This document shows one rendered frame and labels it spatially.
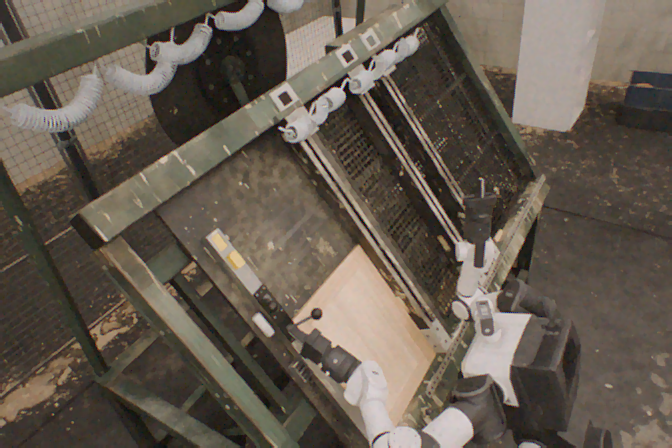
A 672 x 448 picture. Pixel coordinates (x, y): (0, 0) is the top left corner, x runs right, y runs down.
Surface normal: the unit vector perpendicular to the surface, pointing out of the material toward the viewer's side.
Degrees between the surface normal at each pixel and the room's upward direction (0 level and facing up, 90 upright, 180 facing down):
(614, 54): 90
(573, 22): 90
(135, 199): 56
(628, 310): 0
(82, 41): 90
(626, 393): 0
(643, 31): 90
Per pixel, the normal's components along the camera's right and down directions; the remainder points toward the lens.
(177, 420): -0.10, -0.79
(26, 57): 0.85, 0.25
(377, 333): 0.65, -0.24
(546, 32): -0.56, 0.55
